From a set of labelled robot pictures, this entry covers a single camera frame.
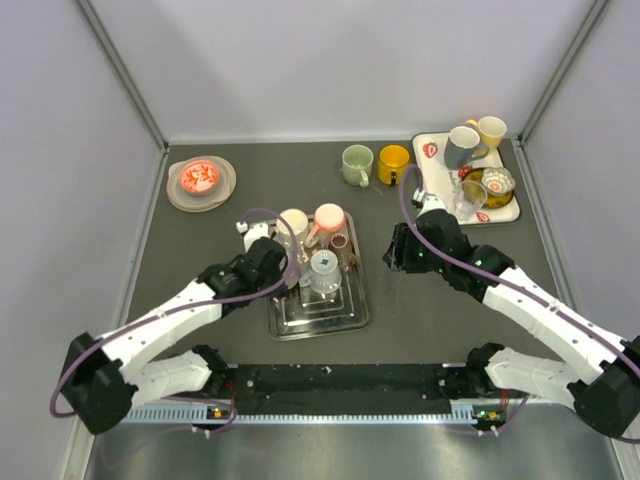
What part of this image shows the light grey ceramic mug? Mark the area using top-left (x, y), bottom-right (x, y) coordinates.
top-left (299, 249), bottom-right (342, 295)

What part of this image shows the yellow ceramic mug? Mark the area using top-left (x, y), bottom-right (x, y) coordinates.
top-left (378, 144), bottom-right (410, 186)

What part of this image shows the light green ceramic mug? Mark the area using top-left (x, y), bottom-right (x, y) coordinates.
top-left (342, 144), bottom-right (374, 188)

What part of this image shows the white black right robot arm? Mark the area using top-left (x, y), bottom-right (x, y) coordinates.
top-left (383, 208), bottom-right (639, 438)

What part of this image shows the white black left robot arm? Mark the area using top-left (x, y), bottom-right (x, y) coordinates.
top-left (56, 237), bottom-right (290, 435)

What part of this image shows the brown striped small mug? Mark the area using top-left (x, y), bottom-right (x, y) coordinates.
top-left (330, 233), bottom-right (359, 270)

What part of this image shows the pink ceramic mug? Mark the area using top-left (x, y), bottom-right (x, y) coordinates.
top-left (304, 203), bottom-right (346, 248)

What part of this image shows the cream ceramic mug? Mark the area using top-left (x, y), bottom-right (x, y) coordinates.
top-left (276, 208), bottom-right (309, 251)

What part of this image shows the dark grey tall mug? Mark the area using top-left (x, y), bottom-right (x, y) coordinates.
top-left (444, 126), bottom-right (490, 170)

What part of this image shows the pale yellow mug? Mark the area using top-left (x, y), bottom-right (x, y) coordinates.
top-left (464, 116), bottom-right (507, 151)

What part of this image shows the clear glass cup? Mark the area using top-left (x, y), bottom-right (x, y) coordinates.
top-left (451, 180), bottom-right (488, 221)

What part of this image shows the yellow ceramic bowl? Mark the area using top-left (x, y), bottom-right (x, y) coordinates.
top-left (459, 168), bottom-right (515, 210)

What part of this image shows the strawberry print white tray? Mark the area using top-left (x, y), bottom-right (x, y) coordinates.
top-left (412, 133), bottom-right (521, 225)

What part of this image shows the blue patterned small bowl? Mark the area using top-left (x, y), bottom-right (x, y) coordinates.
top-left (481, 167), bottom-right (516, 196)

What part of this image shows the silver metal tray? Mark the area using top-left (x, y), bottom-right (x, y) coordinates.
top-left (266, 213), bottom-right (369, 341)

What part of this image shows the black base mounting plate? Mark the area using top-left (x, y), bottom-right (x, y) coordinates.
top-left (169, 362), bottom-right (527, 416)

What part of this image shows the red patterned bowl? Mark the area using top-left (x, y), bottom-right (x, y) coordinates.
top-left (179, 160), bottom-right (220, 196)

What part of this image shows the grey ceramic plate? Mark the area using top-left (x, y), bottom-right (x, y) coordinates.
top-left (166, 156), bottom-right (237, 213)

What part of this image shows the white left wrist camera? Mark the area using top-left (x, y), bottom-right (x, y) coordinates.
top-left (236, 220), bottom-right (270, 252)

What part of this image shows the grey slotted cable duct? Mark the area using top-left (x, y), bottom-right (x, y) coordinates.
top-left (99, 399), bottom-right (526, 426)

